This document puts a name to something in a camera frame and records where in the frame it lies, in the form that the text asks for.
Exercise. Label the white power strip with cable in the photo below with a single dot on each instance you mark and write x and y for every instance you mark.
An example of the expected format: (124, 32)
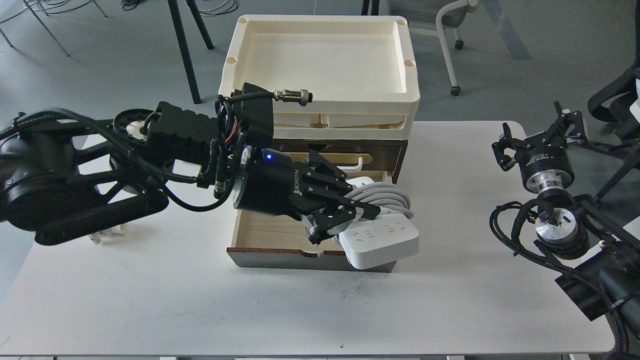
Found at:
(389, 237)

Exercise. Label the cream plastic stacked tray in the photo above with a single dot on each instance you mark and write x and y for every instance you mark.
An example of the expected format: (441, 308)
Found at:
(360, 70)

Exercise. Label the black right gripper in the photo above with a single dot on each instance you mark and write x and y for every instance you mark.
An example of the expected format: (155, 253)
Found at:
(543, 159)

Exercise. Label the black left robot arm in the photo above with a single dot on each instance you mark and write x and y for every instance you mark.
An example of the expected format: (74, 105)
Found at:
(65, 175)

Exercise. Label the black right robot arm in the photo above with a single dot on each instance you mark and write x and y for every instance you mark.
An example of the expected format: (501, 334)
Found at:
(597, 260)

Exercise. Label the open wooden drawer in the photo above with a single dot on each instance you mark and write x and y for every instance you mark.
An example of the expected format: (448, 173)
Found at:
(280, 242)

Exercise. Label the black tripod legs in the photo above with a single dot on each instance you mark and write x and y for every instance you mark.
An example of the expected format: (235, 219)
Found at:
(179, 32)

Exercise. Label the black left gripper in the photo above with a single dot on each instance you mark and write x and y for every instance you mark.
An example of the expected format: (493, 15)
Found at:
(270, 182)

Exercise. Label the white plastic pipe fitting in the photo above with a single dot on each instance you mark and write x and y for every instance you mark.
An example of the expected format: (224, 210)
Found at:
(118, 230)

